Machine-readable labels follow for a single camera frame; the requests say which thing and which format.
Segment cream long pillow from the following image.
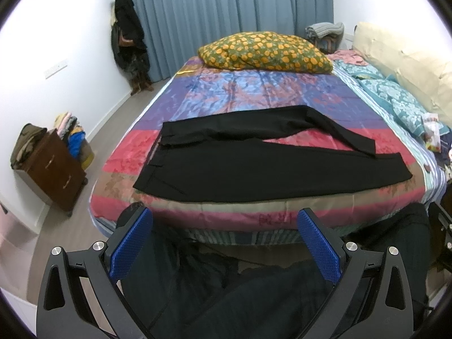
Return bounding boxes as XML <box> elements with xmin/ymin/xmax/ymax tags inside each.
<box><xmin>352</xmin><ymin>21</ymin><xmax>451</xmax><ymax>125</ymax></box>

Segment teal patterned blanket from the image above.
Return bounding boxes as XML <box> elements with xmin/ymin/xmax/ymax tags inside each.
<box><xmin>335</xmin><ymin>60</ymin><xmax>446</xmax><ymax>139</ymax></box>

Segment black pants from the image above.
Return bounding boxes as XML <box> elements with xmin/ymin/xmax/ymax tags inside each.
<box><xmin>134</xmin><ymin>105</ymin><xmax>411</xmax><ymax>203</ymax></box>

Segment striped bed sheet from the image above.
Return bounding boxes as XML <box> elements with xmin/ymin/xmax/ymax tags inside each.
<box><xmin>333</xmin><ymin>64</ymin><xmax>447</xmax><ymax>204</ymax></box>

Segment pink cloth near pillow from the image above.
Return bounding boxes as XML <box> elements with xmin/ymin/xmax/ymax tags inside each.
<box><xmin>326</xmin><ymin>49</ymin><xmax>368</xmax><ymax>67</ymax></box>

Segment brown wooden nightstand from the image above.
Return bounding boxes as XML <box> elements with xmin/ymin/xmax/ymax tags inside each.
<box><xmin>15</xmin><ymin>130</ymin><xmax>87</xmax><ymax>217</ymax></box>

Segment colourful satin quilt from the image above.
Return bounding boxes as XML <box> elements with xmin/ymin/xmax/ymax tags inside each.
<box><xmin>90</xmin><ymin>59</ymin><xmax>431</xmax><ymax>232</ymax></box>

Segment yellow floral pillow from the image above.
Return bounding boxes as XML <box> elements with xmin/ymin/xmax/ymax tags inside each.
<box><xmin>198</xmin><ymin>31</ymin><xmax>333</xmax><ymax>74</ymax></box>

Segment olive garment on nightstand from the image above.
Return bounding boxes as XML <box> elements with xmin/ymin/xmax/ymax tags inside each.
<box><xmin>10</xmin><ymin>123</ymin><xmax>47</xmax><ymax>170</ymax></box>

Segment dark clothes hanging on wall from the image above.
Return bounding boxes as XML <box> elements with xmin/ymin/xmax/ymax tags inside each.
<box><xmin>111</xmin><ymin>0</ymin><xmax>153</xmax><ymax>96</ymax></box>

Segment grey folded blanket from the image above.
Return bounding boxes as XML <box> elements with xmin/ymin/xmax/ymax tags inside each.
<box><xmin>305</xmin><ymin>22</ymin><xmax>345</xmax><ymax>54</ymax></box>

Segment small printed package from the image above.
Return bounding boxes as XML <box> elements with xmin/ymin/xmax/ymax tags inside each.
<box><xmin>421</xmin><ymin>112</ymin><xmax>440</xmax><ymax>152</ymax></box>

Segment pile of colourful clothes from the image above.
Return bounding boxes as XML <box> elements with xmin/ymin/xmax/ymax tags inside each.
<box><xmin>54</xmin><ymin>112</ymin><xmax>94</xmax><ymax>171</ymax></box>

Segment blue-grey curtain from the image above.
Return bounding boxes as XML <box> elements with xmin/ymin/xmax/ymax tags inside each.
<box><xmin>132</xmin><ymin>0</ymin><xmax>333</xmax><ymax>81</ymax></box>

